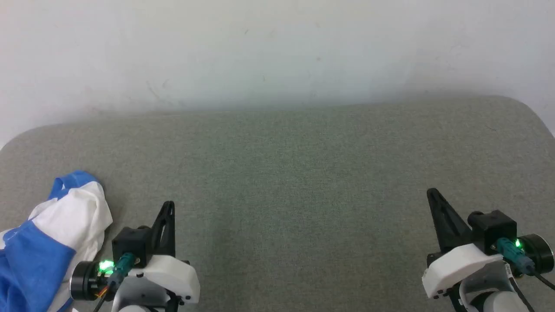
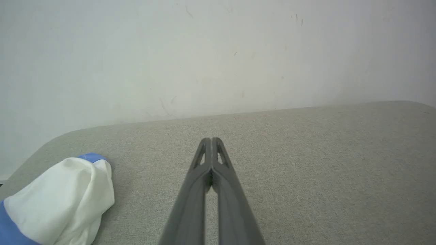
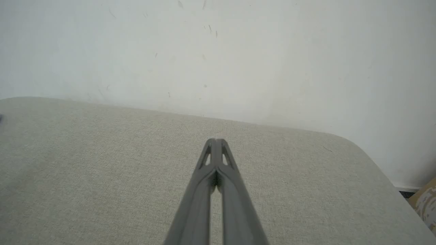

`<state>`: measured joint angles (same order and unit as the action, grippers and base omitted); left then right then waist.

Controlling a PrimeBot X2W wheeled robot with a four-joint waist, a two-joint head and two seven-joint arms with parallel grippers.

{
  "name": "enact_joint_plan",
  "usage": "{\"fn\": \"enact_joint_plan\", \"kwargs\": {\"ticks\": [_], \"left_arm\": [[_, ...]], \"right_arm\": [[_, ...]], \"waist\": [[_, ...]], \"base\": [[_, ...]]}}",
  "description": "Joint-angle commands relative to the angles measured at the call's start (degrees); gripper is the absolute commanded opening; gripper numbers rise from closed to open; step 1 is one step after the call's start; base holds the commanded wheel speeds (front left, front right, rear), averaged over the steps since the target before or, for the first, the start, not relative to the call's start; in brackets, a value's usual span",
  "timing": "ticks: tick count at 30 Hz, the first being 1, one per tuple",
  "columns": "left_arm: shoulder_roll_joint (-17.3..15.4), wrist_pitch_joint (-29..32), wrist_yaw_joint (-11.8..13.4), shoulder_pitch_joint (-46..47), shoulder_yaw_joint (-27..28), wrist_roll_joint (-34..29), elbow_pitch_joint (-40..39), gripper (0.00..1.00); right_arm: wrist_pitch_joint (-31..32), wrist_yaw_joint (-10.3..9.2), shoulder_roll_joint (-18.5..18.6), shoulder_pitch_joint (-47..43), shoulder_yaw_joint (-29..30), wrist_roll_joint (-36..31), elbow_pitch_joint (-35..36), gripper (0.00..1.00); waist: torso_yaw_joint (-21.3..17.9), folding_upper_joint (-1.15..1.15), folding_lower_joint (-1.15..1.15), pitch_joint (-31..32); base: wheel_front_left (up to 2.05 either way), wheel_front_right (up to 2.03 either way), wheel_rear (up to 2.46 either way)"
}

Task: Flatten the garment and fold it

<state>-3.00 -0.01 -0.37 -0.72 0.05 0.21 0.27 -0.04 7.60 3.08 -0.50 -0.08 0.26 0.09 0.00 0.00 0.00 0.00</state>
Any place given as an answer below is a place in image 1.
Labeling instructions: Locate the teal-plug camera cable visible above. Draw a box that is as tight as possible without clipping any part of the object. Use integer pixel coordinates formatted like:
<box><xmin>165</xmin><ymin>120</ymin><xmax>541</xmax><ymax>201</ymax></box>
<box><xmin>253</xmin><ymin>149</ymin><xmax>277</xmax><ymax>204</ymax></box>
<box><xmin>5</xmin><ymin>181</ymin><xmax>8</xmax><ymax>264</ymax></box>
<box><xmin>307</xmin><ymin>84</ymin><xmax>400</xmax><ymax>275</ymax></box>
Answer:
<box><xmin>496</xmin><ymin>237</ymin><xmax>555</xmax><ymax>292</ymax></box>
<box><xmin>93</xmin><ymin>253</ymin><xmax>137</xmax><ymax>312</ymax></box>

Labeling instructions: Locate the right gripper black motor cylinder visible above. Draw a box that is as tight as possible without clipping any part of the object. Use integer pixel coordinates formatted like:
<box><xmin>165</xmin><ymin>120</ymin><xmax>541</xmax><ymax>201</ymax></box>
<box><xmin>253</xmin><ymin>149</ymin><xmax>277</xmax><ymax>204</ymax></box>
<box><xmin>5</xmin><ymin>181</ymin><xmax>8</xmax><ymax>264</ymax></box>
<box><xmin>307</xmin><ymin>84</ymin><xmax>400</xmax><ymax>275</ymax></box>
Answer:
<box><xmin>518</xmin><ymin>234</ymin><xmax>555</xmax><ymax>274</ymax></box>

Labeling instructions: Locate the right teal-plug camera cable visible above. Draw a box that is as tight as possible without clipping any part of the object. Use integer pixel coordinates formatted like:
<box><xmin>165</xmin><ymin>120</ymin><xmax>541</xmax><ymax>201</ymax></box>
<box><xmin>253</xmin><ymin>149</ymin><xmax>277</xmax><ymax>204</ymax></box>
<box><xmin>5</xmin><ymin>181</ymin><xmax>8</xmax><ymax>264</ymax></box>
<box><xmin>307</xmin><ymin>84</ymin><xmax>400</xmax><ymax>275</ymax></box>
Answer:
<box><xmin>496</xmin><ymin>237</ymin><xmax>555</xmax><ymax>292</ymax></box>

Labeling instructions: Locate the left gripper black motor cylinder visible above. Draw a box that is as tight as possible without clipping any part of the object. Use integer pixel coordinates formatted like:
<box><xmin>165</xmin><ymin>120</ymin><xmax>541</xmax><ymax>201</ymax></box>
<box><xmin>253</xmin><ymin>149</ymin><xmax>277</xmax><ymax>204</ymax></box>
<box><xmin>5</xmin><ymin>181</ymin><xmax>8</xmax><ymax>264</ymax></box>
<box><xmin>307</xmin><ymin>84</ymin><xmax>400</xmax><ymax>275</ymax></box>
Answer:
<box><xmin>70</xmin><ymin>259</ymin><xmax>109</xmax><ymax>301</ymax></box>

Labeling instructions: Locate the grey-green fabric sofa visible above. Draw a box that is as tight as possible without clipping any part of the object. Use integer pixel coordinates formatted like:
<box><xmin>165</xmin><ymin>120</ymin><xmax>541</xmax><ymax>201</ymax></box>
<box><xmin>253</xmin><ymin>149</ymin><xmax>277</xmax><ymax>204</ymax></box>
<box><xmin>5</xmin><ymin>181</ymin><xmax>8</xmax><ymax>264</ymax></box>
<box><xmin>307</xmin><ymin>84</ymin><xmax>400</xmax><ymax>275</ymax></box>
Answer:
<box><xmin>0</xmin><ymin>95</ymin><xmax>555</xmax><ymax>312</ymax></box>

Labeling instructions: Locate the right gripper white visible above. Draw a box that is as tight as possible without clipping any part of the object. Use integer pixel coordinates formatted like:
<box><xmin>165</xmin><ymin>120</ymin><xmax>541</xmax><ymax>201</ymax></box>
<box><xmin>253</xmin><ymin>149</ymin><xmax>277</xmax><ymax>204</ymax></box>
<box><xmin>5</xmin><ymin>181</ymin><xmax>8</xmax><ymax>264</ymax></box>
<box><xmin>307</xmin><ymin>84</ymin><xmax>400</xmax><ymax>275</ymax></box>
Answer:
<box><xmin>422</xmin><ymin>188</ymin><xmax>504</xmax><ymax>299</ymax></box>

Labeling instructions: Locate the left teal-plug camera cable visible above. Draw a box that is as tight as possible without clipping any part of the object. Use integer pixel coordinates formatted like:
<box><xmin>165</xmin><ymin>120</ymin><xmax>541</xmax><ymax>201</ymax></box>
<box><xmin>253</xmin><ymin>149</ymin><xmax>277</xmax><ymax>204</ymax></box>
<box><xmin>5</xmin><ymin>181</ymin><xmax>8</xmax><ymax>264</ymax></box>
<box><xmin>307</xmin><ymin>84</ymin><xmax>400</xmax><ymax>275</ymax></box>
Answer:
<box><xmin>93</xmin><ymin>253</ymin><xmax>137</xmax><ymax>312</ymax></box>

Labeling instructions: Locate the gripper black motor cylinder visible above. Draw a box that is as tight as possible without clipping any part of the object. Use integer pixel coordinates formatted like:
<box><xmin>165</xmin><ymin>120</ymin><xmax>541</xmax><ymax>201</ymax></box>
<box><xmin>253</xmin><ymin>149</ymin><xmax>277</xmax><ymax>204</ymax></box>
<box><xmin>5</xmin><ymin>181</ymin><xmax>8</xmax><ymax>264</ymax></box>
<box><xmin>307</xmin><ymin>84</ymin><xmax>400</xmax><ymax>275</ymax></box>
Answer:
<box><xmin>70</xmin><ymin>259</ymin><xmax>109</xmax><ymax>301</ymax></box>
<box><xmin>518</xmin><ymin>234</ymin><xmax>555</xmax><ymax>274</ymax></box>

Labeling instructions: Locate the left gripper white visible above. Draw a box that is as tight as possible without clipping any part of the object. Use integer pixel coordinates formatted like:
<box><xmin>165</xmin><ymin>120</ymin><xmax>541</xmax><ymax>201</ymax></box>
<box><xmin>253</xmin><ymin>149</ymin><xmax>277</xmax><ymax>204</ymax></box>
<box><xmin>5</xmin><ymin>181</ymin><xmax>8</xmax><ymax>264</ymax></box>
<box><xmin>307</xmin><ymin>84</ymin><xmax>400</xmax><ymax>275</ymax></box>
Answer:
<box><xmin>127</xmin><ymin>201</ymin><xmax>201</xmax><ymax>305</ymax></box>

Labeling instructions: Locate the white and blue shirt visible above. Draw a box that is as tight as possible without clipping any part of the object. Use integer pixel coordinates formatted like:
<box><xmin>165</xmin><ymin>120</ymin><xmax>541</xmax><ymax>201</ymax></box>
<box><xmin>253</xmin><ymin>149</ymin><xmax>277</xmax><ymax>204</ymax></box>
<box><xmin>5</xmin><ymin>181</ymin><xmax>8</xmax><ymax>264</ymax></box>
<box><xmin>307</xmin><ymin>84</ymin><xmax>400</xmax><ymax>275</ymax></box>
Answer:
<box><xmin>0</xmin><ymin>170</ymin><xmax>114</xmax><ymax>312</ymax></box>

